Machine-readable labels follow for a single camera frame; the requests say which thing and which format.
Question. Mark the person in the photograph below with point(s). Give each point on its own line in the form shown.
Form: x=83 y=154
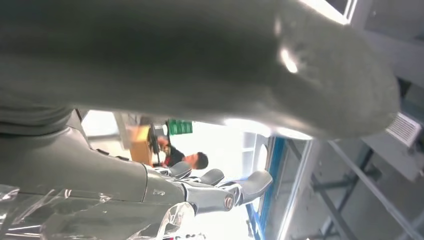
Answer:
x=175 y=155

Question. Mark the brown cardboard box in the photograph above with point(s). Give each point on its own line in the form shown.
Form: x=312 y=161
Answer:
x=140 y=149

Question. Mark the green plastic crate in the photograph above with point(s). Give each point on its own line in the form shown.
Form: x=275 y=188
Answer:
x=180 y=127

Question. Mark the blue metal shelf rack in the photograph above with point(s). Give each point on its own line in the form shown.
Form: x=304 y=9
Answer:
x=275 y=159

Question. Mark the white air vent grille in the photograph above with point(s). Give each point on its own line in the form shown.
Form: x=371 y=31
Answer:
x=402 y=129

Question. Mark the black hard carry case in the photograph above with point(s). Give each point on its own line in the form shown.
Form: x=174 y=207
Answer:
x=154 y=142

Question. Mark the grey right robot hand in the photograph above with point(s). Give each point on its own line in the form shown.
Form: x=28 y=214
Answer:
x=99 y=172

